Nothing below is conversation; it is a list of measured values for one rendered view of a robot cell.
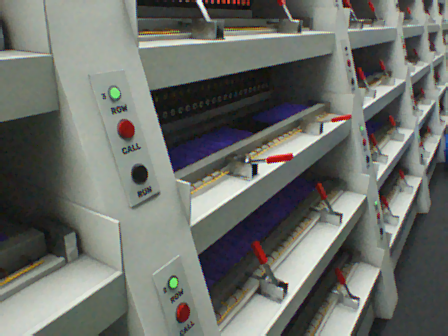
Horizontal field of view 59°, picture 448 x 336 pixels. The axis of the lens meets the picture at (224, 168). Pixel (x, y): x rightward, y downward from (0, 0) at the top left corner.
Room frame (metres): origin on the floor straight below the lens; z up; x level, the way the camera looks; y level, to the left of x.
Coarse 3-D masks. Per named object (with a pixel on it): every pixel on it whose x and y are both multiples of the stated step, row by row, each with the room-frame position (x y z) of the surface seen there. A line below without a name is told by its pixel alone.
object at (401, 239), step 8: (408, 216) 1.36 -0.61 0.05; (408, 224) 1.34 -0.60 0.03; (400, 232) 1.24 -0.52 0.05; (408, 232) 1.32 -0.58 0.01; (400, 240) 1.22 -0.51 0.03; (400, 248) 1.20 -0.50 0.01; (392, 256) 1.12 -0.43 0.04; (392, 264) 1.11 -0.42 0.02; (368, 304) 0.90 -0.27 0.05; (368, 312) 0.88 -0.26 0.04; (360, 320) 0.85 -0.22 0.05; (368, 320) 0.87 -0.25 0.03; (360, 328) 0.83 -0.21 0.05; (368, 328) 0.87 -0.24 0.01
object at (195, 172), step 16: (304, 112) 0.82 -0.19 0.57; (320, 112) 0.88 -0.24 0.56; (272, 128) 0.70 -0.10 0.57; (288, 128) 0.74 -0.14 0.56; (240, 144) 0.61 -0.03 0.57; (256, 144) 0.63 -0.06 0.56; (208, 160) 0.54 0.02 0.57; (224, 160) 0.56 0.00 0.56; (176, 176) 0.48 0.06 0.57; (192, 176) 0.50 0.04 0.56; (192, 192) 0.47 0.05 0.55
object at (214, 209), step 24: (264, 96) 0.94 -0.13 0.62; (288, 96) 0.97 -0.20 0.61; (312, 96) 0.93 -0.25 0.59; (336, 96) 0.90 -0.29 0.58; (192, 120) 0.71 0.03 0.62; (288, 144) 0.68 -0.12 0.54; (312, 144) 0.69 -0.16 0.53; (336, 144) 0.83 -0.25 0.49; (264, 168) 0.57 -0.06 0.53; (288, 168) 0.62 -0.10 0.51; (216, 192) 0.49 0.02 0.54; (240, 192) 0.49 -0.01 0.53; (264, 192) 0.55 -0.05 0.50; (192, 216) 0.43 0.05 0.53; (216, 216) 0.45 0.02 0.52; (240, 216) 0.50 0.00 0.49
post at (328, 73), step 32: (256, 0) 0.99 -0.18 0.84; (288, 0) 0.94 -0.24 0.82; (320, 0) 0.90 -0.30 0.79; (288, 64) 0.96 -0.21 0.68; (320, 64) 0.92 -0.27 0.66; (352, 64) 0.96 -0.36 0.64; (352, 128) 0.89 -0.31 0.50; (320, 160) 0.95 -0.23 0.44; (352, 160) 0.90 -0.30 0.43; (384, 256) 0.92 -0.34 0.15; (384, 288) 0.89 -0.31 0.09
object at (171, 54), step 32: (128, 0) 0.40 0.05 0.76; (160, 0) 0.71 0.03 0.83; (192, 0) 0.55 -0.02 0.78; (224, 0) 0.87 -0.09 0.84; (160, 32) 0.52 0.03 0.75; (192, 32) 0.55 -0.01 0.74; (224, 32) 0.62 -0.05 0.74; (256, 32) 0.70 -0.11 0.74; (288, 32) 0.75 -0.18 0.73; (320, 32) 0.86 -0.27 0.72; (160, 64) 0.43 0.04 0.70; (192, 64) 0.48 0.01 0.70; (224, 64) 0.54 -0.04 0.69; (256, 64) 0.61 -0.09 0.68
